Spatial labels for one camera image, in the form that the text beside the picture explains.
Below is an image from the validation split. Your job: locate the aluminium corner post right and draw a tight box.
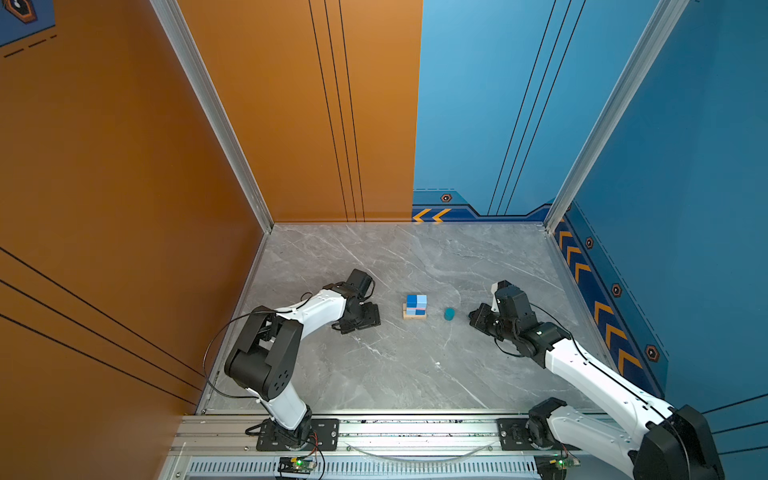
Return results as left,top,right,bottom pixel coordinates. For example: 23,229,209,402
543,0,689,235

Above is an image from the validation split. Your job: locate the aluminium corner post left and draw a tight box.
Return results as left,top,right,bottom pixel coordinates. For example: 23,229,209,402
150,0,274,235

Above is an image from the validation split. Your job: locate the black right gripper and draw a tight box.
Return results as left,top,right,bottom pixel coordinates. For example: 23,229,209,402
465,303,518,343

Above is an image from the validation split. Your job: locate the right circuit board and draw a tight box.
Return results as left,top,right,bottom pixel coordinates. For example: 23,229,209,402
550,455,581,470

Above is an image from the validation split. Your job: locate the circuit board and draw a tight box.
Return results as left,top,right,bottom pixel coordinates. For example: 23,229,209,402
277,456,319,478
550,455,581,470

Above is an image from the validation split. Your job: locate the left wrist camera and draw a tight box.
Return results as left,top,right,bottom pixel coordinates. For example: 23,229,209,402
342,269,376,302

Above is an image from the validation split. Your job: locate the aluminium corner post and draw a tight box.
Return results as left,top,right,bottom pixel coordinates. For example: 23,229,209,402
150,0,274,235
543,0,689,235

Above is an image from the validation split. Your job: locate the left circuit board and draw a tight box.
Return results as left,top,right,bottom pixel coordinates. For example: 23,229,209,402
277,456,319,478

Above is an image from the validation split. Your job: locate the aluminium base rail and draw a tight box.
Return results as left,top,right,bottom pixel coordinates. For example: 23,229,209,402
161,410,688,480

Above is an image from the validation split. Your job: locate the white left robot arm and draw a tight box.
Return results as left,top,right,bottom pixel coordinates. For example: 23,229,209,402
224,270,381,448

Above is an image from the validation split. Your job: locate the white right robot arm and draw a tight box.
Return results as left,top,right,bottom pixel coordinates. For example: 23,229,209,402
469,304,726,479

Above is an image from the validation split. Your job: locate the natural wood block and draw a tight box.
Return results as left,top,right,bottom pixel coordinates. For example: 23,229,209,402
403,304,427,319

